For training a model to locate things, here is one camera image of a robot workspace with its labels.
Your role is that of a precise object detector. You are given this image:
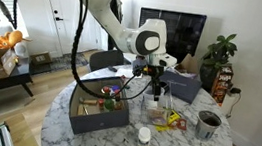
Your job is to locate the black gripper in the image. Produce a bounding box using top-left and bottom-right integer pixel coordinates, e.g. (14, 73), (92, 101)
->
(129, 54), (168, 103)

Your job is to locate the clear frost cold cup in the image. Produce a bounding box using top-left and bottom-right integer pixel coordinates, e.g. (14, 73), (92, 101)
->
(139, 88), (167, 121)

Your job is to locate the grey paper coffee cup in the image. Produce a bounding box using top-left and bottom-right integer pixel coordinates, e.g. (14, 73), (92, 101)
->
(193, 108), (224, 142)

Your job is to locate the clear plastic container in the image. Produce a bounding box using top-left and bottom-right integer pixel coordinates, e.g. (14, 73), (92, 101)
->
(138, 79), (176, 128)

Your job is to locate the dark grey closed laptop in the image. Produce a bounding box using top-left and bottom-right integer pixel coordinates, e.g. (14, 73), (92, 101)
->
(156, 69), (204, 107)

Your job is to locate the yellow sauce packet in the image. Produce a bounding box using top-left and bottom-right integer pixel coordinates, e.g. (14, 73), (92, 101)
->
(154, 107), (183, 134)

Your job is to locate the white bottle blue cap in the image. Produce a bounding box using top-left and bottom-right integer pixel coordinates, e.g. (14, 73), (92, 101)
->
(110, 85), (121, 95)

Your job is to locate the red ketchup packet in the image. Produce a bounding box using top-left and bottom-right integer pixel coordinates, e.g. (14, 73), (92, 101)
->
(174, 118), (189, 131)

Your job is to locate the black remote control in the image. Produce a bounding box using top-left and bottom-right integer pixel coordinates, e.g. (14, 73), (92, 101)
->
(106, 65), (119, 73)

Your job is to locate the green glass bottle red cap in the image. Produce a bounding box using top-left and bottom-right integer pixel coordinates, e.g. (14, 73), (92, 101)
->
(100, 86), (118, 113)

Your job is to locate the white pill bottle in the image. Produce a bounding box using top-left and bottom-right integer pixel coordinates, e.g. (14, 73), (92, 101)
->
(136, 125), (153, 146)

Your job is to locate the orange sauce bottle red cap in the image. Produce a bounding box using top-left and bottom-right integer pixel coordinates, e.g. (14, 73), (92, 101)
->
(96, 98), (106, 111)

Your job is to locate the dark grey chair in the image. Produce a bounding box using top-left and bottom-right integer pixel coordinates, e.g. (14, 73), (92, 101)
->
(88, 46), (127, 77)

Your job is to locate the black flat screen television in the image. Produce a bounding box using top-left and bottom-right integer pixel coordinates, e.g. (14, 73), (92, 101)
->
(134, 7), (209, 68)

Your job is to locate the orange Jenga box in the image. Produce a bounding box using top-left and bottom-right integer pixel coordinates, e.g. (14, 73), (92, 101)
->
(209, 63), (236, 108)

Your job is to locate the navy cardboard box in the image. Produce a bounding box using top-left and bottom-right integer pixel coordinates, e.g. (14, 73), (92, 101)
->
(65, 71), (135, 141)

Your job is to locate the wooden block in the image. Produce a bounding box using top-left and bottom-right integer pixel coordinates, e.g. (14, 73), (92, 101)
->
(76, 104), (90, 118)
(78, 97), (98, 107)

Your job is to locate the green potted plant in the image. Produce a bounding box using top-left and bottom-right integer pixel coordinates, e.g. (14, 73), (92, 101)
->
(196, 30), (240, 96)

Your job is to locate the patterned floor rug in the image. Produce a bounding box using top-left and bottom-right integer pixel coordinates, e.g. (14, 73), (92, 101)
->
(49, 48), (89, 75)

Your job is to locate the white door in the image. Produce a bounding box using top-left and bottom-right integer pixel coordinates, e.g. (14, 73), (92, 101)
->
(32, 0), (112, 65)

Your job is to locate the small flat cardboard box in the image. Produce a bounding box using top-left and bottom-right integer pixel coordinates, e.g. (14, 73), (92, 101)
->
(29, 50), (54, 68)

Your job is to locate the black side table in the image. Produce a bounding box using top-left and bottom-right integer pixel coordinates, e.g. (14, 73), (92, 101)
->
(0, 56), (39, 106)

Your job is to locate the orange plush toy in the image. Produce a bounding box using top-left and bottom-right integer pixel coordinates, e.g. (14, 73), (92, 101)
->
(0, 28), (34, 55)

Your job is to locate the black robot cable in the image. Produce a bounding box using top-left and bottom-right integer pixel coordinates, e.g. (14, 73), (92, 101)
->
(56, 0), (163, 106)

